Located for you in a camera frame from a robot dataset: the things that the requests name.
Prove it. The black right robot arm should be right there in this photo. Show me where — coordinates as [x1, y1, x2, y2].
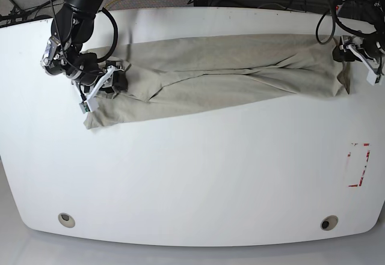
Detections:
[41, 0, 128, 100]

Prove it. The right table cable grommet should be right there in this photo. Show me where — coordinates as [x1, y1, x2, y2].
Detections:
[321, 215, 339, 231]

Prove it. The beige grey T-shirt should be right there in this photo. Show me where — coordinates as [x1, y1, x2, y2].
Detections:
[84, 34, 350, 129]

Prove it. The table cable grommet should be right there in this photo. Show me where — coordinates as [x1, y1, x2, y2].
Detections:
[58, 213, 76, 228]
[321, 215, 339, 231]

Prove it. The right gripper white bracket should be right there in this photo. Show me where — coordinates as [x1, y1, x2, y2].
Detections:
[71, 54, 128, 102]

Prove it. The red tape rectangle marking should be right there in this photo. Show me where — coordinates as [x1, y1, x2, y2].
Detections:
[344, 143, 371, 188]

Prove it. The black tripod stand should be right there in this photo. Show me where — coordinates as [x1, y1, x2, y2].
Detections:
[1, 0, 63, 28]

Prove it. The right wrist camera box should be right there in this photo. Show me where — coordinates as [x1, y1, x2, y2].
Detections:
[79, 98, 99, 114]

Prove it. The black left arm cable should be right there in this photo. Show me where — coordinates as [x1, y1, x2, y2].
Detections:
[314, 0, 377, 45]

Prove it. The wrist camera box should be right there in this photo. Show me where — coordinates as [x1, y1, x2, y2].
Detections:
[79, 98, 99, 114]
[366, 71, 384, 86]

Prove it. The left table cable grommet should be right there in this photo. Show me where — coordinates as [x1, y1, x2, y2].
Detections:
[58, 213, 76, 228]

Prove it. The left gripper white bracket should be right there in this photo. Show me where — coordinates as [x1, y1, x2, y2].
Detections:
[332, 35, 384, 73]

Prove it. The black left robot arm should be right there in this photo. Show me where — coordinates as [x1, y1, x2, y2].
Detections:
[333, 0, 384, 77]

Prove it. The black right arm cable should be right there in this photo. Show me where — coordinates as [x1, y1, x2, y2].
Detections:
[45, 0, 120, 64]

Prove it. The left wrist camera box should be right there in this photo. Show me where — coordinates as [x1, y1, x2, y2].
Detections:
[366, 71, 384, 86]

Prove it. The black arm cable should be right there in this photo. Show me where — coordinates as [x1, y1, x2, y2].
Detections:
[45, 0, 120, 64]
[314, 0, 377, 45]

